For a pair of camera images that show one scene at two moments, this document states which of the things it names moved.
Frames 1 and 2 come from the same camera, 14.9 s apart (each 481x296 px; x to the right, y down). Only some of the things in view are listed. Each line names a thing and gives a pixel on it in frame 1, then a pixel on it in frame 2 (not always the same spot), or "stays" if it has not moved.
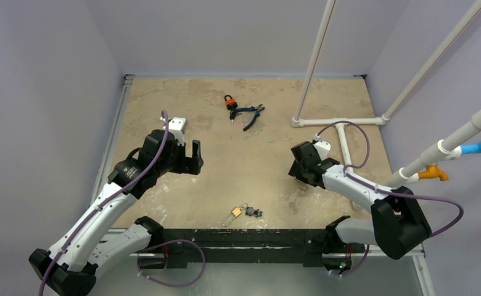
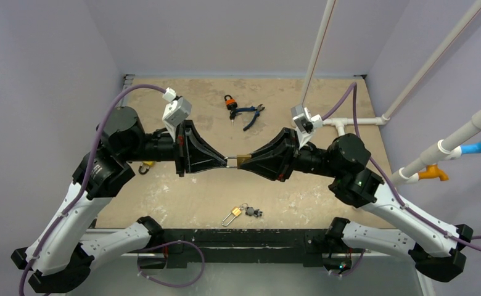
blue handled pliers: [258, 110] stays
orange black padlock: [230, 102] stays
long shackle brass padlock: [236, 212] stays
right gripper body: [298, 173] to [291, 153]
